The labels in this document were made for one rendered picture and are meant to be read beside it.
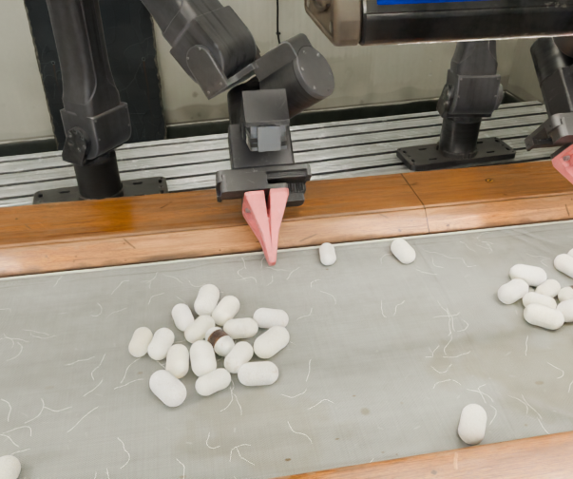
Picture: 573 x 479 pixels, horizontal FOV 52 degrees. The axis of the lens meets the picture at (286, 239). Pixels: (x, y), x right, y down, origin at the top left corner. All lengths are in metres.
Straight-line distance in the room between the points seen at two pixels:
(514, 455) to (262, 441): 0.19
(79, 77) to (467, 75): 0.57
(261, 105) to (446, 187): 0.30
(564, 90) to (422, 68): 2.20
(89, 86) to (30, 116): 1.79
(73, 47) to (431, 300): 0.53
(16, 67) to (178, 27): 1.90
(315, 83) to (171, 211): 0.23
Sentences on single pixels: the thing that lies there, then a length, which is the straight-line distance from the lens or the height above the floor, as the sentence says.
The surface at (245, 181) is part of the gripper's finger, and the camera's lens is 0.62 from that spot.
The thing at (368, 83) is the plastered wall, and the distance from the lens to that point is 2.77.
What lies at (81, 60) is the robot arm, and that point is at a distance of 0.83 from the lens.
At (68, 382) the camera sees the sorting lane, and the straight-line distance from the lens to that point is 0.56.
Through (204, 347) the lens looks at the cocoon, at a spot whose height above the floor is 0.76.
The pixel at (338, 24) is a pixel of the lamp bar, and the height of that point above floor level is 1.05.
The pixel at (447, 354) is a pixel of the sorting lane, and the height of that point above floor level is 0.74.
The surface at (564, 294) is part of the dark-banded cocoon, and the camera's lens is 0.65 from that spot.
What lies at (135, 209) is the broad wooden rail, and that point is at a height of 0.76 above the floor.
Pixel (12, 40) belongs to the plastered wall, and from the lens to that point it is 2.53.
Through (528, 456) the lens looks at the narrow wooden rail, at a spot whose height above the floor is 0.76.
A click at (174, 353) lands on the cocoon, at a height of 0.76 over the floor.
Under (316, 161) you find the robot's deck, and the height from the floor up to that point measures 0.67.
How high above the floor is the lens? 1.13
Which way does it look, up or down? 34 degrees down
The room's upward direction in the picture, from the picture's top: straight up
